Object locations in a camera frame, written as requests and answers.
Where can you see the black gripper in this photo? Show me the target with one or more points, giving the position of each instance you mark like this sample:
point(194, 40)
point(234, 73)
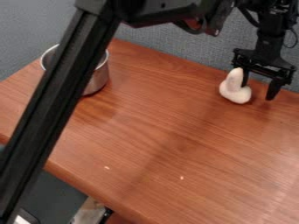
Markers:
point(265, 61)

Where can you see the white and orange toy mushroom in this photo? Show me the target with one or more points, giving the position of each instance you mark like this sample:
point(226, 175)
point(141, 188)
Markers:
point(231, 89)

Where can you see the stainless steel pot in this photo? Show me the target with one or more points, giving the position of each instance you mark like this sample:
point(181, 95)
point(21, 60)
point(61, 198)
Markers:
point(99, 78)

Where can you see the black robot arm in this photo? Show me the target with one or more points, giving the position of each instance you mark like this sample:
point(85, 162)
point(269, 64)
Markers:
point(83, 45)

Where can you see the white and black floor object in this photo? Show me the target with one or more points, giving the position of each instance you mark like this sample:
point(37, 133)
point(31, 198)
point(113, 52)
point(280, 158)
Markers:
point(26, 218)

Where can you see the metal table leg bracket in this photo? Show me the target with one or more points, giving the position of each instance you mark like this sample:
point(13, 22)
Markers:
point(93, 213)

